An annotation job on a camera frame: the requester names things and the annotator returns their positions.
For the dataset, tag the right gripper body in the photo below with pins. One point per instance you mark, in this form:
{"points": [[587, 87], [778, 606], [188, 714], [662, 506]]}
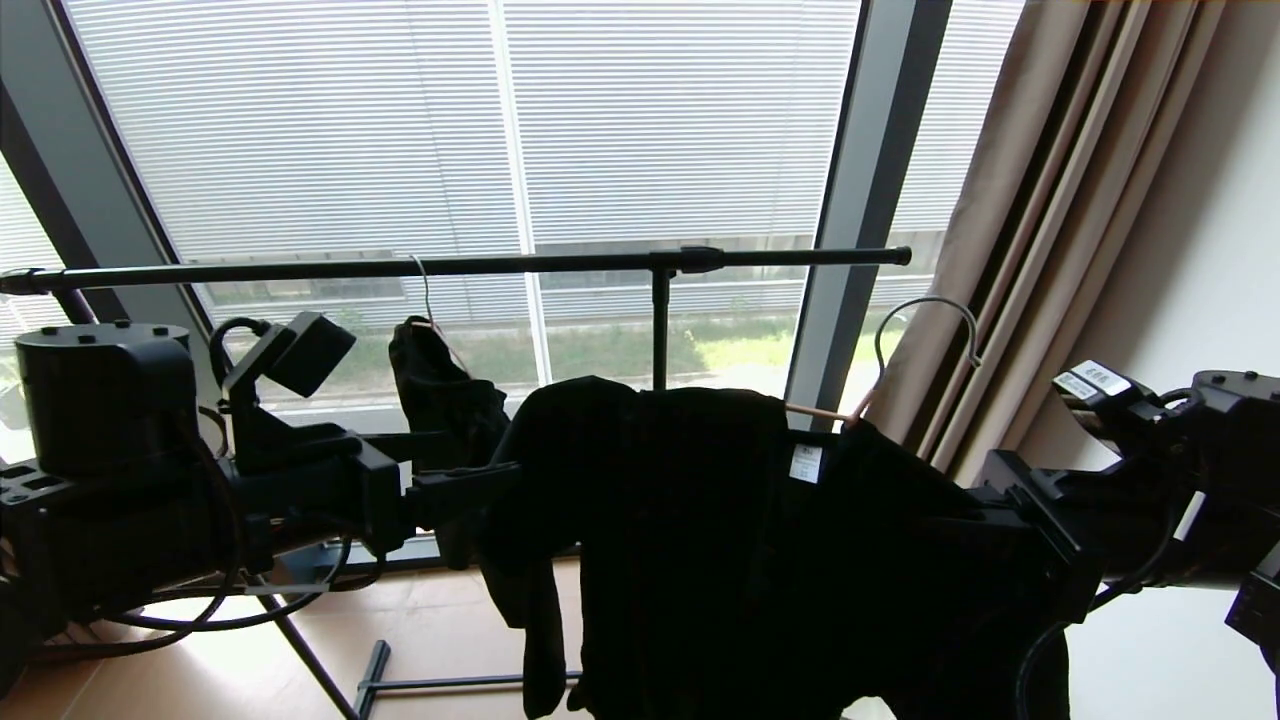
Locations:
{"points": [[1060, 520]]}

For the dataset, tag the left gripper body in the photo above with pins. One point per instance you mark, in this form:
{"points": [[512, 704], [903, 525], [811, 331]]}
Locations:
{"points": [[330, 490]]}

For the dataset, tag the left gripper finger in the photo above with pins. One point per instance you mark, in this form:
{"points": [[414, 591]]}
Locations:
{"points": [[450, 495]]}

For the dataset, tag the black trousers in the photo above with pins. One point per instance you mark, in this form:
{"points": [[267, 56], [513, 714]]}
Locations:
{"points": [[440, 400]]}

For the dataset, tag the black shirt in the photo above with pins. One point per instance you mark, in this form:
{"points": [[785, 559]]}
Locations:
{"points": [[700, 550]]}

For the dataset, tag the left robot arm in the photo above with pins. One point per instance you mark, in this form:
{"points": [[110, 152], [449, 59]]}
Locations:
{"points": [[100, 400]]}

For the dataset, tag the black clothes rack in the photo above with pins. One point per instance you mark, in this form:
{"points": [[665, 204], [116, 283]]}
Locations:
{"points": [[300, 270]]}

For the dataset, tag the beige curtain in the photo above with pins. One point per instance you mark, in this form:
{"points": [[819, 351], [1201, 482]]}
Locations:
{"points": [[1050, 200]]}

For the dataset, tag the window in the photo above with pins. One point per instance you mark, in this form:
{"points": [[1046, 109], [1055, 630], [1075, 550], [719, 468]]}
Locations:
{"points": [[680, 120]]}

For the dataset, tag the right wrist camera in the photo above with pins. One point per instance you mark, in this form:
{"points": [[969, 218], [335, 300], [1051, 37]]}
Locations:
{"points": [[1120, 410]]}

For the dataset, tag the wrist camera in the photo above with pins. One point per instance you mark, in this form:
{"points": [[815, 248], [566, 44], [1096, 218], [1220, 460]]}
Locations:
{"points": [[300, 350], [1120, 410]]}

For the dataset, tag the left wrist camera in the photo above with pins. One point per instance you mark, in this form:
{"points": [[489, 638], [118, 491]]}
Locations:
{"points": [[300, 350]]}

